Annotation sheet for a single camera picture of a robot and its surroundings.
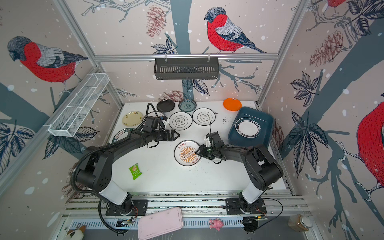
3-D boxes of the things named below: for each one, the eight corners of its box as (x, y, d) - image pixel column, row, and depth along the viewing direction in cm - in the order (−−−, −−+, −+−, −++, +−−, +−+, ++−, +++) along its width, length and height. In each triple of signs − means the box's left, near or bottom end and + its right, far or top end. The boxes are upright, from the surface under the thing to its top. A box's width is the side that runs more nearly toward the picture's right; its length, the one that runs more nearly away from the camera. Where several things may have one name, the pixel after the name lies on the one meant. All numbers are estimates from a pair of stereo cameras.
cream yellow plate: (121, 126, 111) (119, 123, 109) (126, 113, 119) (124, 111, 117) (140, 126, 111) (139, 123, 109) (144, 113, 119) (143, 111, 117)
